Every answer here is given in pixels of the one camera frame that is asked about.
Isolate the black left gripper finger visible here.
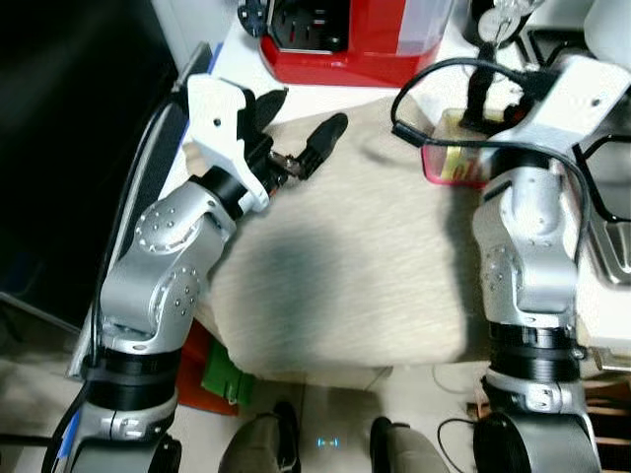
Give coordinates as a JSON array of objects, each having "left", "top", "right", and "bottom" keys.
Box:
[
  {"left": 254, "top": 87, "right": 290, "bottom": 135},
  {"left": 294, "top": 112, "right": 349, "bottom": 180}
]

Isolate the robot leg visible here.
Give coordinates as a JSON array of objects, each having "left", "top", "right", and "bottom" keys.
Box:
[
  {"left": 218, "top": 398, "right": 303, "bottom": 473},
  {"left": 369, "top": 413, "right": 456, "bottom": 473}
]

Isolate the robot right leg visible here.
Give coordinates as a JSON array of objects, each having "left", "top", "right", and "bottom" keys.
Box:
[{"left": 369, "top": 413, "right": 456, "bottom": 473}]

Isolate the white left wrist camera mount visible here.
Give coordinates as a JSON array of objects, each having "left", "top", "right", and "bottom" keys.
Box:
[{"left": 184, "top": 73, "right": 270, "bottom": 214}]

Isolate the red plastic food container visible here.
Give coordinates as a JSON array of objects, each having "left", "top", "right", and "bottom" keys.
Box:
[{"left": 421, "top": 106, "right": 526, "bottom": 189}]

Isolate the small black gadget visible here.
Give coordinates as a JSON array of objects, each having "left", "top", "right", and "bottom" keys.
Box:
[{"left": 236, "top": 0, "right": 273, "bottom": 39}]

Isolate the light grey cooking pot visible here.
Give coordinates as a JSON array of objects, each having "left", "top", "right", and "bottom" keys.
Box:
[{"left": 581, "top": 0, "right": 631, "bottom": 72}]

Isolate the robot left leg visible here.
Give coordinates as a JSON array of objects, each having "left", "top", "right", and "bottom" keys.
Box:
[{"left": 218, "top": 398, "right": 303, "bottom": 473}]

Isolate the red coffee machine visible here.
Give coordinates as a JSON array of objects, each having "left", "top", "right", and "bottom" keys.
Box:
[{"left": 257, "top": 0, "right": 456, "bottom": 89}]

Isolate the steel gas hob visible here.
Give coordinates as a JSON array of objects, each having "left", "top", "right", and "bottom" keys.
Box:
[{"left": 521, "top": 28, "right": 631, "bottom": 288}]

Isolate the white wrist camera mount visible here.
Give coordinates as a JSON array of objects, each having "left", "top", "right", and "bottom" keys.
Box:
[
  {"left": 184, "top": 73, "right": 270, "bottom": 214},
  {"left": 502, "top": 53, "right": 631, "bottom": 156}
]

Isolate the blue flat item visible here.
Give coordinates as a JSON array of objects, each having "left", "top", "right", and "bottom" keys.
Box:
[{"left": 55, "top": 426, "right": 80, "bottom": 464}]

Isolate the black glass jug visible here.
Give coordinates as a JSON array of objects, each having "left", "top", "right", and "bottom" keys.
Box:
[{"left": 462, "top": 0, "right": 544, "bottom": 52}]

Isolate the beige textured cushion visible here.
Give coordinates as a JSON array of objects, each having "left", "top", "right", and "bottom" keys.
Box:
[{"left": 181, "top": 93, "right": 595, "bottom": 383}]

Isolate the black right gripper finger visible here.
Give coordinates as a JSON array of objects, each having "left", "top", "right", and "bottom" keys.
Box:
[{"left": 463, "top": 64, "right": 504, "bottom": 134}]

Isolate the large black cabinet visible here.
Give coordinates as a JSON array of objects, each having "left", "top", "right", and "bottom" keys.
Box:
[{"left": 0, "top": 0, "right": 180, "bottom": 331}]

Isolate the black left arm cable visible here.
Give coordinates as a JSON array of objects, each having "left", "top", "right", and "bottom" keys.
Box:
[{"left": 39, "top": 94, "right": 190, "bottom": 473}]

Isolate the red flat box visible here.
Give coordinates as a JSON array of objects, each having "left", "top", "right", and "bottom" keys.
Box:
[{"left": 175, "top": 318, "right": 240, "bottom": 417}]

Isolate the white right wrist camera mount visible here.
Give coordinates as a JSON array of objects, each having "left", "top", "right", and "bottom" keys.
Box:
[{"left": 502, "top": 53, "right": 631, "bottom": 156}]

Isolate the green plastic item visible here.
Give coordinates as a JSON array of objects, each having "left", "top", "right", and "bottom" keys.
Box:
[{"left": 200, "top": 339, "right": 256, "bottom": 407}]

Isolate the wooden wine rack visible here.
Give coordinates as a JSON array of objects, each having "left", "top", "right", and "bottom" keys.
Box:
[{"left": 580, "top": 372, "right": 631, "bottom": 473}]

